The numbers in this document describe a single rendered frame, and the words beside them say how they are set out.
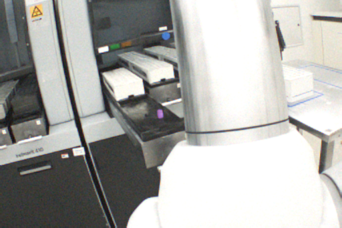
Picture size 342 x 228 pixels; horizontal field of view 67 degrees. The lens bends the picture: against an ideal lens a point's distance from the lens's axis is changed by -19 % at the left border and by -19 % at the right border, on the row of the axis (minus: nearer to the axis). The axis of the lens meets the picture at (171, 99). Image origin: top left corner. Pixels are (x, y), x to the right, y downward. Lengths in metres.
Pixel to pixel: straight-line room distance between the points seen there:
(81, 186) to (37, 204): 0.22
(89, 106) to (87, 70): 0.14
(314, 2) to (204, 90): 3.22
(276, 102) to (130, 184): 1.05
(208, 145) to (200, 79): 0.05
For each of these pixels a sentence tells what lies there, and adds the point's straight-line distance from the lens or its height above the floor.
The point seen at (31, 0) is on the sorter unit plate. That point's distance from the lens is 1.17.
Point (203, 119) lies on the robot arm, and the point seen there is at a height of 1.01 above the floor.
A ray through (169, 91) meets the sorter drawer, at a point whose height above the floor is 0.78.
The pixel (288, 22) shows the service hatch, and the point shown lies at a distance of 3.11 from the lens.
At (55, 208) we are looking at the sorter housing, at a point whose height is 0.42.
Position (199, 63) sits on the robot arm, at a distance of 0.25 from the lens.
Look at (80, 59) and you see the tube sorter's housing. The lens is 1.17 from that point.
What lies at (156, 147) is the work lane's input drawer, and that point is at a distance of 0.74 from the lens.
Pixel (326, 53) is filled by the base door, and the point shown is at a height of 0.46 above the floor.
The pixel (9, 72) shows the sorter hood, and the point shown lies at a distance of 1.17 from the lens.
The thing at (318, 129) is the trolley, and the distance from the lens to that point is 0.67.
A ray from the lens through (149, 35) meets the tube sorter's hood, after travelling 1.19.
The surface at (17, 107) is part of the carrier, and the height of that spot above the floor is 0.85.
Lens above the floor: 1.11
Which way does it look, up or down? 18 degrees down
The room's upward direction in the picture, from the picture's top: 9 degrees counter-clockwise
